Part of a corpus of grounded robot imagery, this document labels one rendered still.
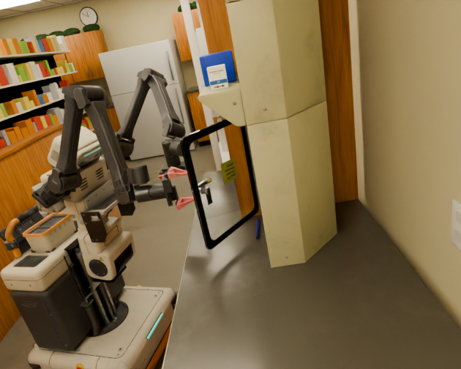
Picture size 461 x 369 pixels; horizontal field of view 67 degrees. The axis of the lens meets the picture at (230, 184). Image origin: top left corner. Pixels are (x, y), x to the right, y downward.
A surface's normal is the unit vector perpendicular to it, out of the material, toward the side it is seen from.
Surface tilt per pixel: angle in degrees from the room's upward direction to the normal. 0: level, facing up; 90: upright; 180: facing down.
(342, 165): 90
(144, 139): 90
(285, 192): 90
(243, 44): 90
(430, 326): 0
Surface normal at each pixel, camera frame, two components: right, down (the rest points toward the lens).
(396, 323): -0.18, -0.91
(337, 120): 0.00, 0.38
